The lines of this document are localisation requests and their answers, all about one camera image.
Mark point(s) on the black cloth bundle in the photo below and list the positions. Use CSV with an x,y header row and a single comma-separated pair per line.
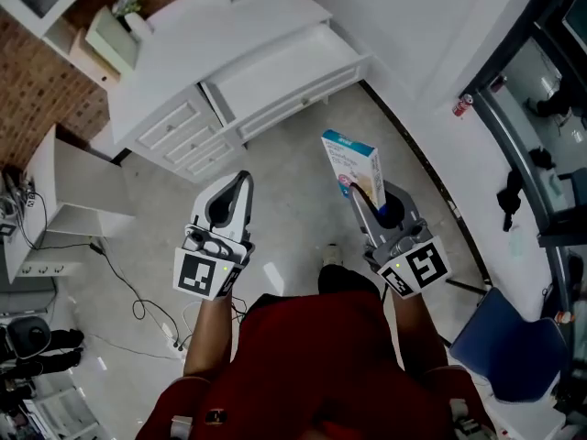
x,y
510,195

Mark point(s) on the person's red top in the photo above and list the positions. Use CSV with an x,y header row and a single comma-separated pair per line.
x,y
321,365

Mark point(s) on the plant in white vase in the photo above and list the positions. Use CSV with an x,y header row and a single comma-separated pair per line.
x,y
135,18

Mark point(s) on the person's light shoe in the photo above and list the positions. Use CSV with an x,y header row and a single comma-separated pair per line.
x,y
333,254

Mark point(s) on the person's black trouser leg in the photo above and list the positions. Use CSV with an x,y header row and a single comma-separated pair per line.
x,y
346,280

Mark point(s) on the white low shelf unit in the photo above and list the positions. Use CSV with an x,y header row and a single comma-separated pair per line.
x,y
69,190

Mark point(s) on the person's left forearm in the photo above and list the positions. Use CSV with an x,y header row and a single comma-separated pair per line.
x,y
208,337

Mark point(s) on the black equipment stand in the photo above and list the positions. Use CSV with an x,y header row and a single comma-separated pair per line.
x,y
36,344

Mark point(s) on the white wall shelf unit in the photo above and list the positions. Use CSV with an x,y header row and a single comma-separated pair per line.
x,y
50,12

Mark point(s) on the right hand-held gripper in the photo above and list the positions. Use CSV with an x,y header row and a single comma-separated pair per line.
x,y
426,264

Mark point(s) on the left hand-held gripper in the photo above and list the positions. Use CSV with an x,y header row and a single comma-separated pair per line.
x,y
197,275

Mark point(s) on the blue chair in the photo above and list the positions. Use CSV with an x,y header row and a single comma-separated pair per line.
x,y
509,346

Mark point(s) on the dark glass door frame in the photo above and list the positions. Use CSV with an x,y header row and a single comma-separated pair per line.
x,y
527,122

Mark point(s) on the red drink can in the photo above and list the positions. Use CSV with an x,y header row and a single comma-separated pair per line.
x,y
462,105

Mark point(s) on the pale green box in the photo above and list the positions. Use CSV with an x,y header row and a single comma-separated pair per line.
x,y
112,39

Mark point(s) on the small blue white box item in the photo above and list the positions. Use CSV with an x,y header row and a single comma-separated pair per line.
x,y
348,163

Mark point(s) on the white desk cabinet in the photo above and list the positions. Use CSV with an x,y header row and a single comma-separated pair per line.
x,y
220,39

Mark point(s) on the person's right forearm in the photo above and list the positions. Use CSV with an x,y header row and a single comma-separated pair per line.
x,y
417,333

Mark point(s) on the small white cabinet drawer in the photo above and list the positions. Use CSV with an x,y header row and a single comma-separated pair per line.
x,y
211,159
192,145
169,126

